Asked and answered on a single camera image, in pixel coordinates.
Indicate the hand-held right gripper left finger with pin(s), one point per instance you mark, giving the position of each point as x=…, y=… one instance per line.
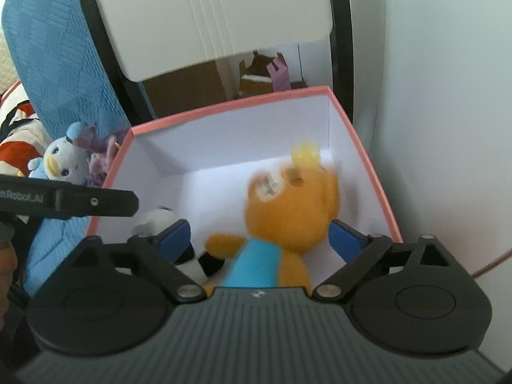
x=179, y=236

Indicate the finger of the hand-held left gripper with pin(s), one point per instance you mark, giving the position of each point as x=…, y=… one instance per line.
x=108, y=203

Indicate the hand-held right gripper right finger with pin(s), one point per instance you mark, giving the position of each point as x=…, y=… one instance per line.
x=343, y=240

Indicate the black white plush toy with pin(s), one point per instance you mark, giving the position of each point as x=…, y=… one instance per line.
x=152, y=224

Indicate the purple pink plush doll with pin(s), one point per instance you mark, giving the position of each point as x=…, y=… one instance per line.
x=100, y=156

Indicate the blue white penguin plush toy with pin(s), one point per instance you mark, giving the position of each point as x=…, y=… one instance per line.
x=64, y=158

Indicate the orange bear plush toy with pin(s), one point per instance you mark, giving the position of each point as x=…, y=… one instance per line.
x=288, y=216

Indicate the pink cardboard box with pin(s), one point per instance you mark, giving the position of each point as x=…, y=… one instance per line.
x=224, y=140

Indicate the red white striped blanket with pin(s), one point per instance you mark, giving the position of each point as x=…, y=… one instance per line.
x=20, y=128

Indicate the cream quilted pillow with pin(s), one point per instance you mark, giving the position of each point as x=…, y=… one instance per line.
x=7, y=68

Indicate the blue quilted cushion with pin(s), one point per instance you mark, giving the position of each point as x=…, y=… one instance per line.
x=60, y=60

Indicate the white panel with black trim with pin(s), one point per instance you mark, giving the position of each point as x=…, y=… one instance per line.
x=440, y=128

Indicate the small purple carton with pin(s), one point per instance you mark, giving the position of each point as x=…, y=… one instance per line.
x=280, y=74

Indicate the brown cardboard box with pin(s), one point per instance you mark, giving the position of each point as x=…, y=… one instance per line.
x=256, y=68

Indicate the white chair with black frame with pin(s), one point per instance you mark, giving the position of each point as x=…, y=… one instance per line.
x=208, y=16

